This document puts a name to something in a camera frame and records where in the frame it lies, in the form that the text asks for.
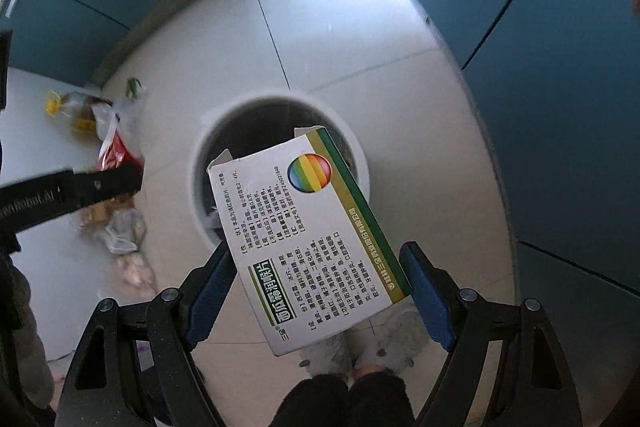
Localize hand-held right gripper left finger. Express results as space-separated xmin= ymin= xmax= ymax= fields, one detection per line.
xmin=62 ymin=246 xmax=240 ymax=427

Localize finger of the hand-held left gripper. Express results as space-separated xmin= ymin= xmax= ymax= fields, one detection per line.
xmin=75 ymin=161 xmax=145 ymax=210

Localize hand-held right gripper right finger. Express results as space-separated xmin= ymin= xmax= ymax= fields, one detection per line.
xmin=398 ymin=241 xmax=582 ymax=427

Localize white green medicine box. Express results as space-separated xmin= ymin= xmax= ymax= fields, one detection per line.
xmin=207 ymin=125 xmax=415 ymax=357

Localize white trash bin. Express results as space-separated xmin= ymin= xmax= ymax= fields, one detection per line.
xmin=191 ymin=88 xmax=372 ymax=254

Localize red plastic bag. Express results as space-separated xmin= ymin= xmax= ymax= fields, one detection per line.
xmin=92 ymin=78 xmax=147 ymax=173

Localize white plastic bag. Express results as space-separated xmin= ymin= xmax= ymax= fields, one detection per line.
xmin=102 ymin=206 xmax=149 ymax=256

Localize grey fluffy slipper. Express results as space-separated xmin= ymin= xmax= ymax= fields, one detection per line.
xmin=298 ymin=332 xmax=354 ymax=376
xmin=354 ymin=306 xmax=427 ymax=371

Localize pale pink bag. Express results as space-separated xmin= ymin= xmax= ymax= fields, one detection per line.
xmin=112 ymin=251 xmax=159 ymax=291

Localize clear bag with yellow items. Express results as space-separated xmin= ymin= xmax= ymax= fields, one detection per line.
xmin=45 ymin=89 xmax=99 ymax=136

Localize person's dark trousers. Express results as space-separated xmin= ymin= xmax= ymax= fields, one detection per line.
xmin=287 ymin=368 xmax=419 ymax=427

